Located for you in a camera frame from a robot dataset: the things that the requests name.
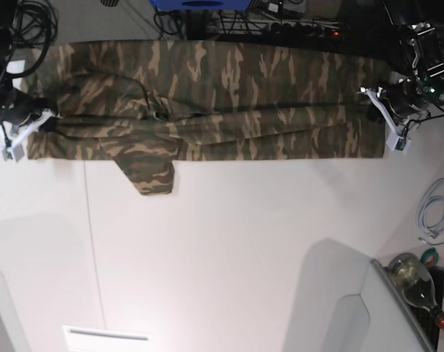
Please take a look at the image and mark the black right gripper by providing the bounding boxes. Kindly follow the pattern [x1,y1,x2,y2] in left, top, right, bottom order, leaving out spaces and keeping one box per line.
[0,91,61,149]

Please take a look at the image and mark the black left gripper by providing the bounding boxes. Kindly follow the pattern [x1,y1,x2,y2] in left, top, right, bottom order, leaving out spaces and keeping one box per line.
[359,80,429,138]

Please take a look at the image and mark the camouflage t-shirt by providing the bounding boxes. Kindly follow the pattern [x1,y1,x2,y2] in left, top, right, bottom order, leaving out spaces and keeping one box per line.
[21,40,391,195]

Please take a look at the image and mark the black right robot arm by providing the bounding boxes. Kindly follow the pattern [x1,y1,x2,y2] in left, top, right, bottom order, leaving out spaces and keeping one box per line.
[0,1,59,154]

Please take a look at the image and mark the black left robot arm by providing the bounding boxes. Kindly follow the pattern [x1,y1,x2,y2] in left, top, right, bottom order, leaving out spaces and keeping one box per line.
[357,1,444,142]

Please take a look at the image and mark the green tape roll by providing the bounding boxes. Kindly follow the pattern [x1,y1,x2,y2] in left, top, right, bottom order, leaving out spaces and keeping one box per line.
[421,247,440,268]

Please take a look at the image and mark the clear glass bottle red cap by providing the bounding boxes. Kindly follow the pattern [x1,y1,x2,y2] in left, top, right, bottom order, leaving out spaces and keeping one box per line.
[387,253,444,329]

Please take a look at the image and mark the black power strip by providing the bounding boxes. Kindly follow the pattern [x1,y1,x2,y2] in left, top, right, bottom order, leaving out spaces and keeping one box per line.
[269,22,340,40]

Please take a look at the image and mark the blue box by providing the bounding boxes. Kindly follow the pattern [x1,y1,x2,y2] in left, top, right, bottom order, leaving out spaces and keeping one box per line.
[151,0,259,11]

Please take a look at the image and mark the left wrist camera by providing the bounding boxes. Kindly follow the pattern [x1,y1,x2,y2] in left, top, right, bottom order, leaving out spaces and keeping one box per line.
[386,132,411,154]

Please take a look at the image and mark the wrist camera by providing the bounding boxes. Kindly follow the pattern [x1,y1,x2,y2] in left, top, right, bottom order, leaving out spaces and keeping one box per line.
[1,144,25,163]
[386,132,411,154]

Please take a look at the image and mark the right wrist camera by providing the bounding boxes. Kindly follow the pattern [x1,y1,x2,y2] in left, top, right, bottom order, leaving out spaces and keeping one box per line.
[1,144,25,163]

